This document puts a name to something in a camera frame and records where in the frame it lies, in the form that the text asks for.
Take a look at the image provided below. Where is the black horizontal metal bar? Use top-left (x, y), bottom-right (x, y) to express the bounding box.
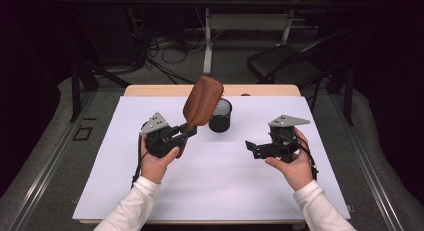
top-left (46, 0), bottom-right (368, 9)

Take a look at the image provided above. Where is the black square floor socket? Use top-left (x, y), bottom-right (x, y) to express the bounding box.
top-left (72, 125), bottom-right (94, 142)

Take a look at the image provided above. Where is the black mesh pen cup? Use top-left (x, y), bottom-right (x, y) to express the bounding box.
top-left (208, 98), bottom-right (233, 134)

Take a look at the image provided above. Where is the person's left hand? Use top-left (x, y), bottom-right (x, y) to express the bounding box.
top-left (139, 135), bottom-right (180, 185)

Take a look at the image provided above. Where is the left hand-held gripper cable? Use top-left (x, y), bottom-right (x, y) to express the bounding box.
top-left (131, 124), bottom-right (148, 189)

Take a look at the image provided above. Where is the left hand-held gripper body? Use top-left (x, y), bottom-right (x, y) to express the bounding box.
top-left (139, 112), bottom-right (188, 159)

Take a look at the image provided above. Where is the hand-held gripper cable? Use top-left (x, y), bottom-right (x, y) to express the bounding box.
top-left (293, 134), bottom-right (320, 182)
top-left (131, 124), bottom-right (148, 189)

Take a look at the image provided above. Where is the black folding chair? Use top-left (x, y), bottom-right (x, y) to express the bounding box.
top-left (246, 29), bottom-right (354, 112)

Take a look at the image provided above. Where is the right hand-held gripper cable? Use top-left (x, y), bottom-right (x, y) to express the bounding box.
top-left (293, 134), bottom-right (320, 182)

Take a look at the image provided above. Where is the white board table cover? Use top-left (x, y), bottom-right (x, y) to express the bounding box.
top-left (72, 95), bottom-right (352, 222)

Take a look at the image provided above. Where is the black metal stand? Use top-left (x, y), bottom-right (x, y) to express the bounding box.
top-left (69, 62), bottom-right (131, 123)
top-left (328, 65), bottom-right (354, 127)

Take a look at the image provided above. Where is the brown wooden hairbrush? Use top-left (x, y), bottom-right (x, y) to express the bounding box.
top-left (176, 75), bottom-right (225, 160)

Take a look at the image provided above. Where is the metal floor rail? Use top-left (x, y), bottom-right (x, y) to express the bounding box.
top-left (329, 94), bottom-right (404, 231)
top-left (4, 90), bottom-right (98, 231)

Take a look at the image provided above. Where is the white-legged desk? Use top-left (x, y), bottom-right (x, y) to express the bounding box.
top-left (183, 0), bottom-right (336, 76)

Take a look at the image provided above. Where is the bundle of floor cables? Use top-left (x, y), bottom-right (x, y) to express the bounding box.
top-left (146, 35), bottom-right (198, 85)

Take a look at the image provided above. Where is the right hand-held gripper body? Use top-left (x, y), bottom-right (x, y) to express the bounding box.
top-left (253, 114), bottom-right (311, 164)

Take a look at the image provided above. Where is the person's right hand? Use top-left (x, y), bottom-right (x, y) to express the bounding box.
top-left (265, 128), bottom-right (316, 192)

